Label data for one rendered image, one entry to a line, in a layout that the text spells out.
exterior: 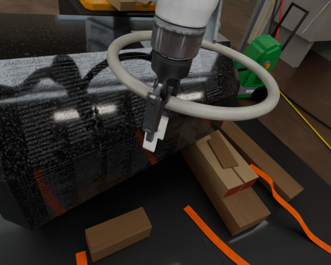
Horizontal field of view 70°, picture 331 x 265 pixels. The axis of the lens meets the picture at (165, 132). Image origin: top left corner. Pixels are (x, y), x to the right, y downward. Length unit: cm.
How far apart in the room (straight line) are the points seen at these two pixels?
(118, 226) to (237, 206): 68
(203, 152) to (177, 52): 112
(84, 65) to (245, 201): 114
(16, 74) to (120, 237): 82
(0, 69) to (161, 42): 57
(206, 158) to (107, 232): 69
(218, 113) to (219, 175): 94
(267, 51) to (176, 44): 199
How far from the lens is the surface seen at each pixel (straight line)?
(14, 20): 112
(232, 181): 143
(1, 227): 148
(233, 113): 52
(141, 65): 95
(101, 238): 123
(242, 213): 147
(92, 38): 100
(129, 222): 126
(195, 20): 40
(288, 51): 380
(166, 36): 41
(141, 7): 174
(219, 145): 156
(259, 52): 237
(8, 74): 86
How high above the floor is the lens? 129
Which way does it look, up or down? 44 degrees down
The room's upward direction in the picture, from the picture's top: 15 degrees clockwise
